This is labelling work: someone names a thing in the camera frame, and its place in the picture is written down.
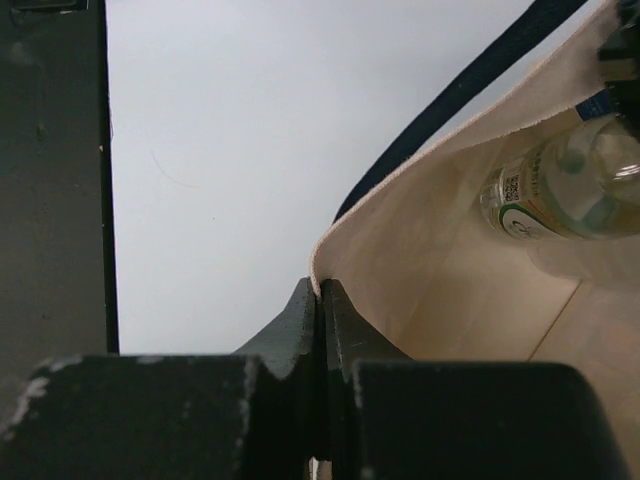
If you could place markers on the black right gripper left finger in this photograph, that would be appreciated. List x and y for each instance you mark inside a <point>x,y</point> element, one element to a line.
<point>244,415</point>

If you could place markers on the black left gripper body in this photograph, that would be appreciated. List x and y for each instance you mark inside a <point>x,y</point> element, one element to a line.
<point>618,63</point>

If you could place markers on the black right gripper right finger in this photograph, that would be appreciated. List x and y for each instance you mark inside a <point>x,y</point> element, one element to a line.
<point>393,417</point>

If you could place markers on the clear glass Chang bottle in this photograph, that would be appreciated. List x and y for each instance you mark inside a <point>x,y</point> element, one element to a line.
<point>581,184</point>

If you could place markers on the blue label water bottle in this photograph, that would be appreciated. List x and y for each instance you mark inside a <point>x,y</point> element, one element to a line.
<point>594,107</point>

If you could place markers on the beige canvas tote bag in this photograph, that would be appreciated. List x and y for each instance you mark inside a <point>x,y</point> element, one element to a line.
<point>422,266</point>

